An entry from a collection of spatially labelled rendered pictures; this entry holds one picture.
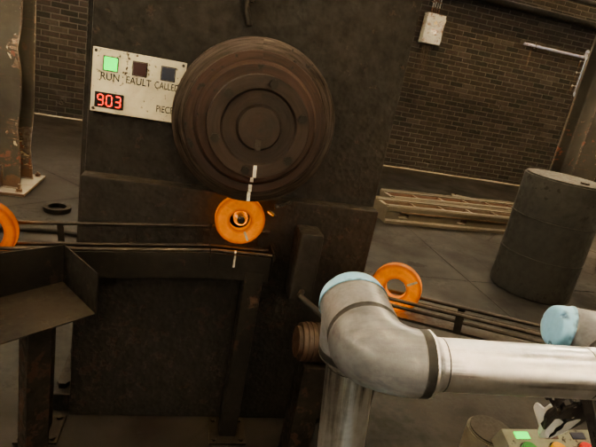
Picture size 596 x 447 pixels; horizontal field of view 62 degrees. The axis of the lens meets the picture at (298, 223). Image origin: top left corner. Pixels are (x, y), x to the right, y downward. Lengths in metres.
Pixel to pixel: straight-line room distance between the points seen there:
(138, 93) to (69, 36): 6.15
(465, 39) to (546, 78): 1.65
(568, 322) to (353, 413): 0.39
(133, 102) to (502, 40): 7.74
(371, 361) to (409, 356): 0.05
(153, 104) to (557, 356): 1.24
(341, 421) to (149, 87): 1.09
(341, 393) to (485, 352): 0.26
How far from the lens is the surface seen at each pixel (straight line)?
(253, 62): 1.41
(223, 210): 1.52
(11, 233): 1.64
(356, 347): 0.71
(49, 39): 7.77
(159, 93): 1.57
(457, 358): 0.73
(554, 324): 0.96
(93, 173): 1.64
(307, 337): 1.56
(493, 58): 8.83
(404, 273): 1.53
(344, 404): 0.89
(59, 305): 1.43
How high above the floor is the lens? 1.30
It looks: 18 degrees down
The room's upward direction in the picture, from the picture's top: 11 degrees clockwise
